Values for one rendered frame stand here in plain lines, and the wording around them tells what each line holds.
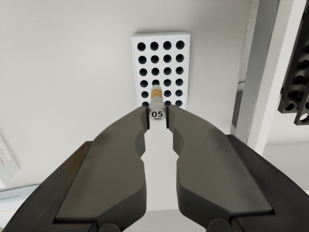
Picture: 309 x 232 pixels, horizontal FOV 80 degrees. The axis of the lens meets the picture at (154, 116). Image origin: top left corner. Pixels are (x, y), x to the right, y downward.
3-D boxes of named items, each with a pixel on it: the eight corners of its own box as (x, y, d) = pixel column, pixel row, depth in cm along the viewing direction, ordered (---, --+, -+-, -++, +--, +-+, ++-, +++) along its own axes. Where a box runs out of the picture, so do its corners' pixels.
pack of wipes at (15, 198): (42, 182, 46) (32, 197, 42) (60, 205, 51) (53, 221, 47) (-11, 192, 48) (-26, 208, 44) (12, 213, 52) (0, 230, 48)
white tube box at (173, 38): (183, 101, 36) (186, 111, 32) (139, 103, 36) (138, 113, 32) (185, 31, 30) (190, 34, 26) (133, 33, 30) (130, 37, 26)
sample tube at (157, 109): (163, 95, 17) (166, 122, 13) (150, 96, 17) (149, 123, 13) (163, 83, 17) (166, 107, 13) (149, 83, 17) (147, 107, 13)
